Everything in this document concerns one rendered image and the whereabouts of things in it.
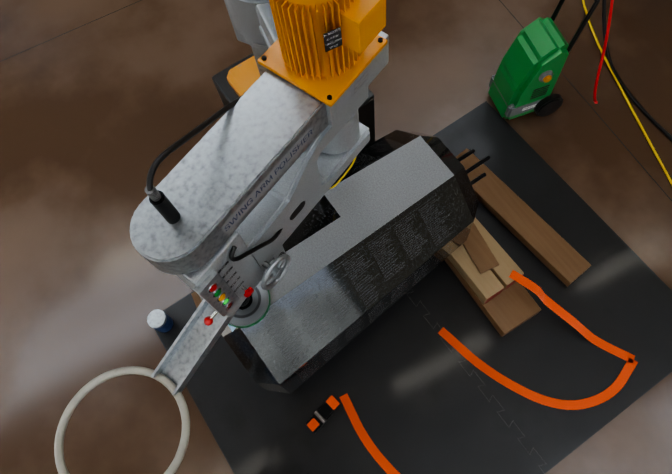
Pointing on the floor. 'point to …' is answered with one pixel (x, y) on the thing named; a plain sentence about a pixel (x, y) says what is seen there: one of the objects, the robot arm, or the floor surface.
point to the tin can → (160, 321)
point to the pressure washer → (535, 64)
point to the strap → (510, 379)
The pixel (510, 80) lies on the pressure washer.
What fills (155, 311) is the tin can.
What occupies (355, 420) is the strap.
